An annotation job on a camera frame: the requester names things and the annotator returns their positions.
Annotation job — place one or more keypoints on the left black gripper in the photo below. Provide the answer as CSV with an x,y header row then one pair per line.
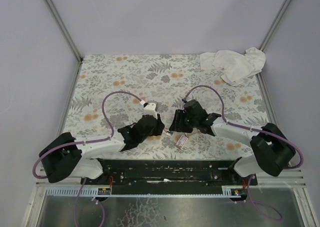
x,y
159,126

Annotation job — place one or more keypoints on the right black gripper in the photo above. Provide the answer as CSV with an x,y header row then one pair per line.
x,y
177,122

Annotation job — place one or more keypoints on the red white staple box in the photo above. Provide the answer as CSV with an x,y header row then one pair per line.
x,y
181,141

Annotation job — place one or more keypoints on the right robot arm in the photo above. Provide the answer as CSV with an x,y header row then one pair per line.
x,y
271,152

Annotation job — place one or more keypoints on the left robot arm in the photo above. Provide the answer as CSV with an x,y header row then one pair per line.
x,y
68,156

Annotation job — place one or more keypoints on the floral patterned table mat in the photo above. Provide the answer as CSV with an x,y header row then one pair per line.
x,y
109,88

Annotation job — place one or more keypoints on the white crumpled cloth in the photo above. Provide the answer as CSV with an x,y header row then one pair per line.
x,y
235,67

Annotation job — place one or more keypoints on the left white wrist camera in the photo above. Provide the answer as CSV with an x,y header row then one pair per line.
x,y
149,108

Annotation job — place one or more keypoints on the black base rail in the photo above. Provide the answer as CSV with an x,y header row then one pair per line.
x,y
124,172

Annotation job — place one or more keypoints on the white cable duct strip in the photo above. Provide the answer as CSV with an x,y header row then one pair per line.
x,y
148,190

